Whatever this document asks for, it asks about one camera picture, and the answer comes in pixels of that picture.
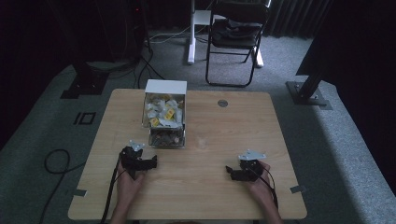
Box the white floor cable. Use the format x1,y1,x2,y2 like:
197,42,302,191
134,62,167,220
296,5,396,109
148,25,192,45

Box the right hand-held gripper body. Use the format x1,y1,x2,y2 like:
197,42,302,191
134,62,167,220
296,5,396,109
237,149,268,183

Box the dark cloth on chair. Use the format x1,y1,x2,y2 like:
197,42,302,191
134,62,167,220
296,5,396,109
213,18,263,41

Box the left hand-held gripper black cable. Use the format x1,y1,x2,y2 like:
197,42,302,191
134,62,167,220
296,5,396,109
100,152,127,224

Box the black floor cables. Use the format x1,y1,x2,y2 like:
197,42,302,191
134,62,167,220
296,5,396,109
133,43,166,90

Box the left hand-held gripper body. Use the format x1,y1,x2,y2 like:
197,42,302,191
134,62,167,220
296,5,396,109
119,139,148,180

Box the pile of white yellow packets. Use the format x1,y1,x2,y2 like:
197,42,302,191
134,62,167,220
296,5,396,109
145,94,185,128

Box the dark curtain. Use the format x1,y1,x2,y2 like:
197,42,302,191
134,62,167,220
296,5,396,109
264,0,335,40

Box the white desk leg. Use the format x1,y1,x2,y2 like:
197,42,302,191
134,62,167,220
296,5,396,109
186,0,214,65

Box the clear drawer with packets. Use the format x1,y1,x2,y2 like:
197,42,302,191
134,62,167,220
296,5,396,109
141,92,187,129

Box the pile of small brown pieces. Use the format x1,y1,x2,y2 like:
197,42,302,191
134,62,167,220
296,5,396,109
150,130,184,147

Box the person's left hand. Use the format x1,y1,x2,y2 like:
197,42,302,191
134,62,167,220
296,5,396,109
116,167,147,203

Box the clear drawer with brown pieces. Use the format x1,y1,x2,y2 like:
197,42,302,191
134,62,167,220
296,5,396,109
148,125,187,149

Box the black stand with square base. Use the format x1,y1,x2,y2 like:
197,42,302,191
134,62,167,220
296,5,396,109
59,60,110,101

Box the right hand-held gripper black cable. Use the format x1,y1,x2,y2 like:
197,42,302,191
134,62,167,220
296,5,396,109
261,163,280,210

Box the black metal stand with base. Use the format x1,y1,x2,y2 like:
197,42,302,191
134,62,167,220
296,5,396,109
285,69,333,111

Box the white desk foot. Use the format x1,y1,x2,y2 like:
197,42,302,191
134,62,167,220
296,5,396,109
253,46,265,69

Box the black looped floor cable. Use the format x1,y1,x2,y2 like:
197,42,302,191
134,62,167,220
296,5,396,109
36,148,88,224

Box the black folding chair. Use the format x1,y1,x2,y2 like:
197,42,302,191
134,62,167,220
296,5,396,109
205,0,271,89

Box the hand-held gripper black cable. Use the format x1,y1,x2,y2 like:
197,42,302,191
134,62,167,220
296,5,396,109
261,163,280,210
100,152,127,224

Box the white drawer box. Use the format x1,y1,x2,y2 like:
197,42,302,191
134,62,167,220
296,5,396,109
144,78,189,129

